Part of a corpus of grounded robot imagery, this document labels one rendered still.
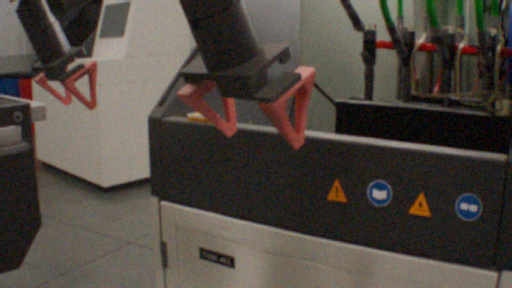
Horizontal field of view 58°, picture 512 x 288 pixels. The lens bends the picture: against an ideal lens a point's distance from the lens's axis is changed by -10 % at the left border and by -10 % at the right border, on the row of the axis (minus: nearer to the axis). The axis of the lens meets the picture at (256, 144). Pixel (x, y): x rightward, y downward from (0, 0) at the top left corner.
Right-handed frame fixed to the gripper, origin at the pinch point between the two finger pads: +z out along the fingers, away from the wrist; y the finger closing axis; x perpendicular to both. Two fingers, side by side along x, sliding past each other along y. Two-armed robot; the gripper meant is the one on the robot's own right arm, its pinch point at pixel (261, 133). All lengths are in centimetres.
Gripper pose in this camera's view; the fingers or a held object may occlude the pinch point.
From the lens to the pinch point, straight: 54.6
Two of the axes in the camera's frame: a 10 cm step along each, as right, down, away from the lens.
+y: -7.2, -1.4, 6.8
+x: -6.2, 5.7, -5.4
